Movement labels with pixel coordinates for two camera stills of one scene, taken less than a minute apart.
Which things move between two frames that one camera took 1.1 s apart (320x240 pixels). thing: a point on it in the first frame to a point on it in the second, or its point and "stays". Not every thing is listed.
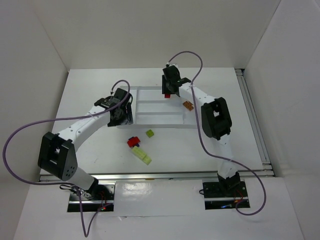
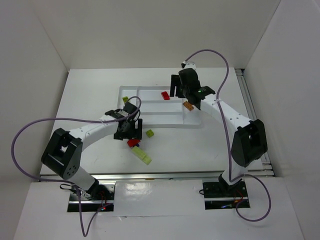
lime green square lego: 150,133 stays
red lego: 133,141 stays
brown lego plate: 188,105 stays
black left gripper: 125,116 to 128,135
